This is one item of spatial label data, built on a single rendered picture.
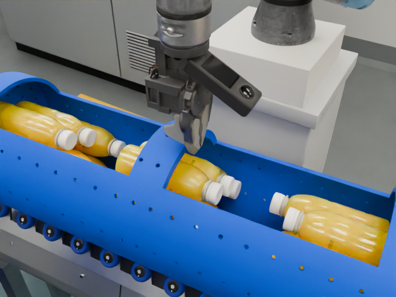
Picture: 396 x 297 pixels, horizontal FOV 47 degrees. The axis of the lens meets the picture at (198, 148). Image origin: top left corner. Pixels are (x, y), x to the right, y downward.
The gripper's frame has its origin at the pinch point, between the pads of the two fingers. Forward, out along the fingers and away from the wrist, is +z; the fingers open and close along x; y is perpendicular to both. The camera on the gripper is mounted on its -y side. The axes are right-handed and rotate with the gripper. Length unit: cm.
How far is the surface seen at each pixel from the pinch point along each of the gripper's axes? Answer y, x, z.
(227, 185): -4.3, -3.6, 10.4
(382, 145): -33, -178, 124
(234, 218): -10.7, 9.0, 3.0
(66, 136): 28.0, 1.7, 6.3
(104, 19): 145, -160, 74
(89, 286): 19.7, 13.4, 36.8
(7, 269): 58, 8, 63
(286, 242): -19.1, 9.5, 3.5
